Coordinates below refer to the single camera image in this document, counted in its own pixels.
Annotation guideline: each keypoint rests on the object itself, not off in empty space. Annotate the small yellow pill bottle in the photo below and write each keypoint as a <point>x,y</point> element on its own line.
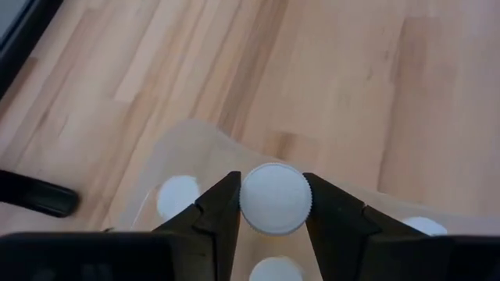
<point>176,195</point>
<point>423,227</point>
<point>275,270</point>

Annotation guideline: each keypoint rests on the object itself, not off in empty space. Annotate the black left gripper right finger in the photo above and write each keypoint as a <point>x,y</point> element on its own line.
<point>336,218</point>

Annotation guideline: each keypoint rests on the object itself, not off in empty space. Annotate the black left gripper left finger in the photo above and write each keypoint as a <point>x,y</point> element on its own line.
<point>218,210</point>

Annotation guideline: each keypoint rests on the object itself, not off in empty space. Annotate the clear plastic bin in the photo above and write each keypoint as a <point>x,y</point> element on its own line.
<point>203,148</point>

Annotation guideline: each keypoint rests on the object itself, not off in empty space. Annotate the small orange pill bottle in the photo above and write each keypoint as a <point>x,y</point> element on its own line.
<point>275,199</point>

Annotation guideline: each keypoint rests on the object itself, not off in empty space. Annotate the black bar bracket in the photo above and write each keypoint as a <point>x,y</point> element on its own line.
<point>39,195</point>

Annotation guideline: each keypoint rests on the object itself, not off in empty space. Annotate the black aluminium table frame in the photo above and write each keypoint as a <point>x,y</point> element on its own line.
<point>27,35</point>

